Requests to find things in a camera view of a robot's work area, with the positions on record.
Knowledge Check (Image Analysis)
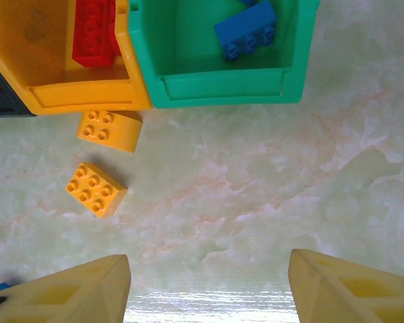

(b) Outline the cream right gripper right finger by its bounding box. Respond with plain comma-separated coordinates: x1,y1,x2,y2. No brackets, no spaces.
288,248,404,323

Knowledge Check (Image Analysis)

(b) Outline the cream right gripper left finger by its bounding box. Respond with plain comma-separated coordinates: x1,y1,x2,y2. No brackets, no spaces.
0,254,132,323

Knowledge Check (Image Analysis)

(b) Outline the yellow six-stud lego brick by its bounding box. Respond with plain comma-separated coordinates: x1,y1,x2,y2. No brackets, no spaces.
65,161,129,219

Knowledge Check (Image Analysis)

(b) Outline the long red lego brick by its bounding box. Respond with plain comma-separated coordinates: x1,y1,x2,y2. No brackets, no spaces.
71,0,118,68

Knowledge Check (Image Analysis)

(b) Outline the long blue lego brick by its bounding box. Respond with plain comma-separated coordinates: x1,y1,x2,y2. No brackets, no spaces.
213,0,279,62

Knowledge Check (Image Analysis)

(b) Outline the yellow curved lego brick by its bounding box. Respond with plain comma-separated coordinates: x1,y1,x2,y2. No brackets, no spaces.
75,110,144,154

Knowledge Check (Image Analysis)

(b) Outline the yellow plastic bin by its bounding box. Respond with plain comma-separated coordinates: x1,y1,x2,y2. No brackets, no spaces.
0,0,154,117

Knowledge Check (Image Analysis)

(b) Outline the black plastic bin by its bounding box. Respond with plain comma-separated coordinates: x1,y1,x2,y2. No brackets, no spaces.
0,55,38,118

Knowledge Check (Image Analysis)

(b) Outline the green plastic bin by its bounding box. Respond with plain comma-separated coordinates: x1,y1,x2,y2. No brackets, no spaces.
127,0,321,109

